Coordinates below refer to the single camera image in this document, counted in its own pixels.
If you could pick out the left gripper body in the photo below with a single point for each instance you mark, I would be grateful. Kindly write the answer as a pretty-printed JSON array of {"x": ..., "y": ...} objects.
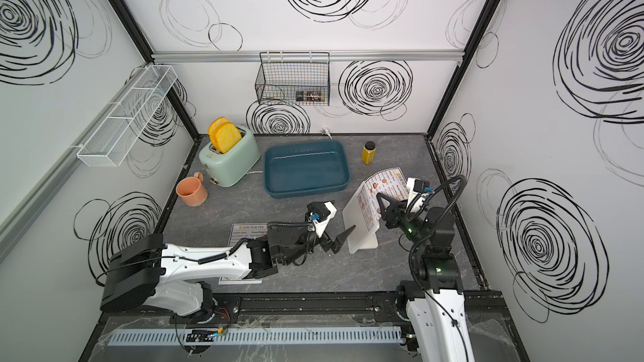
[{"x": 309, "y": 241}]

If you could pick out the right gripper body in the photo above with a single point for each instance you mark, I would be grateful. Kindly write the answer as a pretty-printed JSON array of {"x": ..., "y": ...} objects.
[{"x": 398, "y": 218}]

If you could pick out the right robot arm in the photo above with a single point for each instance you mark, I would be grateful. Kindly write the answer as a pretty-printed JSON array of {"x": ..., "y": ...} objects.
[{"x": 433, "y": 301}]

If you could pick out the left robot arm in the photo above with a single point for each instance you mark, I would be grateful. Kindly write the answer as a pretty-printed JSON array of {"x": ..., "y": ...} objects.
[{"x": 155, "y": 274}]

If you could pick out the yellow bottle black cap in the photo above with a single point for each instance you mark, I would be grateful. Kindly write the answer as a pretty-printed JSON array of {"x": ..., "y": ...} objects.
[{"x": 368, "y": 152}]

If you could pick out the teal plastic bin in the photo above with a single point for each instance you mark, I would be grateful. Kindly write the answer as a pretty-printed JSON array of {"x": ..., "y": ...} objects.
[{"x": 305, "y": 168}]

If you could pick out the mint green toaster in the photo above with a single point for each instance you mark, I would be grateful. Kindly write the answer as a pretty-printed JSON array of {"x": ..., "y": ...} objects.
[{"x": 228, "y": 169}]

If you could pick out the orange mug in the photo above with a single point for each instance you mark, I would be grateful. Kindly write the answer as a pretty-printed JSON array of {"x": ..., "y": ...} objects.
[{"x": 192, "y": 190}]

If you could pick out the yellow toast slice front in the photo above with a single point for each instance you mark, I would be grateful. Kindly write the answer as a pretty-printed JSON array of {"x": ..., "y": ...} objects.
[{"x": 227, "y": 136}]

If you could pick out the yellow toast slice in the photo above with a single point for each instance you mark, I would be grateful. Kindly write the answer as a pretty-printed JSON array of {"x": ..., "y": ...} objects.
[
  {"x": 227, "y": 136},
  {"x": 214, "y": 127}
]

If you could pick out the yellow toast slice back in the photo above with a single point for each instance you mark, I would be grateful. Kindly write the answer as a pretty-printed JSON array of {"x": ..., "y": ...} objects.
[{"x": 214, "y": 127}]

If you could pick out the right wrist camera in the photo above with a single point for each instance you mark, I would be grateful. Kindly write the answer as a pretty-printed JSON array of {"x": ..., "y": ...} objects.
[{"x": 417, "y": 189}]

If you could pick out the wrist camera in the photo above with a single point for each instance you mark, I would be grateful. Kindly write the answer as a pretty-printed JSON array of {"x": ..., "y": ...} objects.
[
  {"x": 417, "y": 189},
  {"x": 320, "y": 214}
]

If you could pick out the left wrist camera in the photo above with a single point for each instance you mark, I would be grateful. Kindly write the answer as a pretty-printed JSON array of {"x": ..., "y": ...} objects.
[{"x": 320, "y": 214}]

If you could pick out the white slotted cable duct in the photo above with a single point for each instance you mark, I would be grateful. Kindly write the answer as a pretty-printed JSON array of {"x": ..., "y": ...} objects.
[{"x": 256, "y": 336}]

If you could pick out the white wall plug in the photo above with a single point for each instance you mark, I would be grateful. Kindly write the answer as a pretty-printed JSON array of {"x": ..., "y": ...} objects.
[{"x": 326, "y": 132}]

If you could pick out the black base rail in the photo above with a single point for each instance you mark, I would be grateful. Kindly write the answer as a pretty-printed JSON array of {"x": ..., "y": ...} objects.
[{"x": 365, "y": 307}]

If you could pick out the black wire wall basket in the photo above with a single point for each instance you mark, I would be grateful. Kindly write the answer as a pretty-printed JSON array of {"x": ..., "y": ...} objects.
[{"x": 282, "y": 74}]

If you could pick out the white wire wall shelf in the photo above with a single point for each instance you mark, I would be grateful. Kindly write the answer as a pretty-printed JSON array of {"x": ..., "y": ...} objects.
[{"x": 142, "y": 114}]

